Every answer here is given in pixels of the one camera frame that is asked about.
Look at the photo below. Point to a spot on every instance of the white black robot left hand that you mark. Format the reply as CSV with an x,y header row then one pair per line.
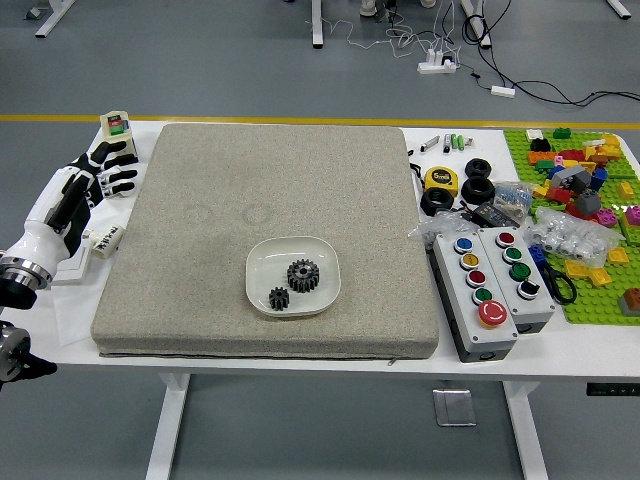
x,y
45,220

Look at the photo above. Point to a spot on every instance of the small black gear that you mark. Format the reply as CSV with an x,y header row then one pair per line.
x,y
279,299

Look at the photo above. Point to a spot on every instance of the big black gear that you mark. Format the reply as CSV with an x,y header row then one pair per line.
x,y
296,285

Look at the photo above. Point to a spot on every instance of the big black nut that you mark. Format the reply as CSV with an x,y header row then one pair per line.
x,y
429,205
472,166
470,192

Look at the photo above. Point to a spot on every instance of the grey five-button control box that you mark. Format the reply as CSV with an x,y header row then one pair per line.
x,y
475,325

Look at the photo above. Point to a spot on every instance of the grey four-button control box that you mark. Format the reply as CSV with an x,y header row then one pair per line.
x,y
530,305

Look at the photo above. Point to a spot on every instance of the white flat board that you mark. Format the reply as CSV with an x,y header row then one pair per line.
x,y
75,270

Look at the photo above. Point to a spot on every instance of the clear plastic sheet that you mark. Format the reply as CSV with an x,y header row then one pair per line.
x,y
72,315

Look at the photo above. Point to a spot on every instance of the white background desk leg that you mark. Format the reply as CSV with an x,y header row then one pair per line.
x,y
620,9
318,25
477,25
52,17

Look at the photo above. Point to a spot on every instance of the white square dish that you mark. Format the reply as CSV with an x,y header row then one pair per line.
x,y
265,265

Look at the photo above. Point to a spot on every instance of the white table leg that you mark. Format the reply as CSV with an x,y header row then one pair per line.
x,y
167,425
525,430

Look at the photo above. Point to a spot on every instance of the grey-brown cushion mat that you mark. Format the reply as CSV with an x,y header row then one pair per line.
x,y
300,175

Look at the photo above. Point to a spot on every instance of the person's white shoe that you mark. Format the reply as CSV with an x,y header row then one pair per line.
x,y
368,7

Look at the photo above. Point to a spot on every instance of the silver usb stick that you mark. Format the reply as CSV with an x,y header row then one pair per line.
x,y
430,143

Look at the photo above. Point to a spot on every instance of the clear plastic bag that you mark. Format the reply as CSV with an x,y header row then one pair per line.
x,y
440,225

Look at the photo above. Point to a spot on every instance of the yellow tape measure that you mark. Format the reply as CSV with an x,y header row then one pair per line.
x,y
440,179

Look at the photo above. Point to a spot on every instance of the white power strip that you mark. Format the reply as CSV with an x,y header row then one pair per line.
x,y
435,66

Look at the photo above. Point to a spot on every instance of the metal floor plate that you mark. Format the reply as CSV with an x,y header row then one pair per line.
x,y
454,407

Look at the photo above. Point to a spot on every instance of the black power adapter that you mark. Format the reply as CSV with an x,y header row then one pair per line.
x,y
495,214

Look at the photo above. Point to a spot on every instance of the bag of blue parts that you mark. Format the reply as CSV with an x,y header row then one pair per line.
x,y
512,195

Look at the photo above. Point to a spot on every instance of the small white power adapter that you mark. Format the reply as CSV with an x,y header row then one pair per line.
x,y
502,90

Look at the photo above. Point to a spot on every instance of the white toy brick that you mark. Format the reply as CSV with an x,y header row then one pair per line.
x,y
534,133

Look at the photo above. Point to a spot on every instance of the black toy brick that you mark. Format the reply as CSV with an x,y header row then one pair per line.
x,y
540,144

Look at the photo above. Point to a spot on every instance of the black scissors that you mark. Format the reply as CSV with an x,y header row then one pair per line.
x,y
552,277

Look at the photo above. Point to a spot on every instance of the green toy brick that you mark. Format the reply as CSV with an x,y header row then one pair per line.
x,y
561,132

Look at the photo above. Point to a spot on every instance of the bag of white parts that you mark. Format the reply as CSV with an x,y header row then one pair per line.
x,y
575,237

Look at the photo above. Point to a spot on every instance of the grey sloped toy brick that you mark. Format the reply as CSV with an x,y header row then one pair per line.
x,y
588,202

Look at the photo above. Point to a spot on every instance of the tall blue toy brick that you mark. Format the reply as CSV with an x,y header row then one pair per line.
x,y
598,179

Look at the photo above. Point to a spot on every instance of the green brick baseplate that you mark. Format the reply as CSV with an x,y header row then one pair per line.
x,y
595,305

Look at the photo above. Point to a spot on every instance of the pink toy brick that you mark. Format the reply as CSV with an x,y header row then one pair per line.
x,y
606,216
634,215

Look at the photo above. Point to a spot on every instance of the small yellow toy brick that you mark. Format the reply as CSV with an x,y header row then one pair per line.
x,y
626,190

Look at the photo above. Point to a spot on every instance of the grey orange toy brick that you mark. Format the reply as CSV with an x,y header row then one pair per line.
x,y
631,302

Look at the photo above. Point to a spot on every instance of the black table control panel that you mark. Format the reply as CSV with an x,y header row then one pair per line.
x,y
612,389

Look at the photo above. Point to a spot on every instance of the beige switch box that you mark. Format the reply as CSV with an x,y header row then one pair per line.
x,y
117,125

